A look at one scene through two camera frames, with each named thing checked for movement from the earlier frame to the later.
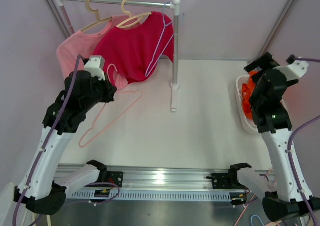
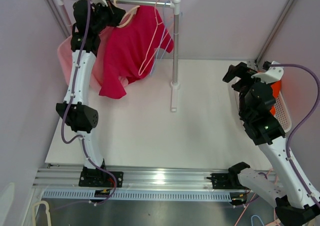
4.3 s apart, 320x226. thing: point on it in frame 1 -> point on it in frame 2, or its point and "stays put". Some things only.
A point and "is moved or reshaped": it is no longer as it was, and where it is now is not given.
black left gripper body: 101,90 -> 102,18
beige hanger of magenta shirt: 123,24 -> 128,13
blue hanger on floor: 251,219 stays put
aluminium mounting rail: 117,178 stays put
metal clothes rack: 175,4 stays put
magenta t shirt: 136,52 is moved or reshaped
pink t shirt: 83,43 is moved or reshaped
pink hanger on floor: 254,195 stays put
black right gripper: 264,61 -> 238,70
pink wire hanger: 102,109 -> 139,74
